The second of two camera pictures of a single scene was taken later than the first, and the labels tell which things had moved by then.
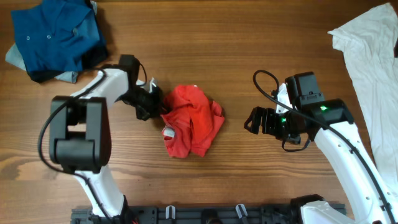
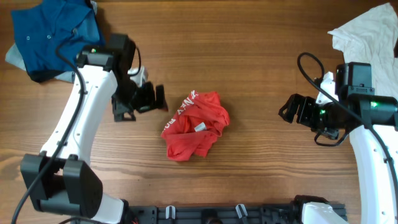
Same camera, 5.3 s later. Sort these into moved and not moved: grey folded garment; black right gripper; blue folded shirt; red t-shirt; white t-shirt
Moved: red t-shirt; black right gripper
Not moved: white t-shirt; blue folded shirt; grey folded garment
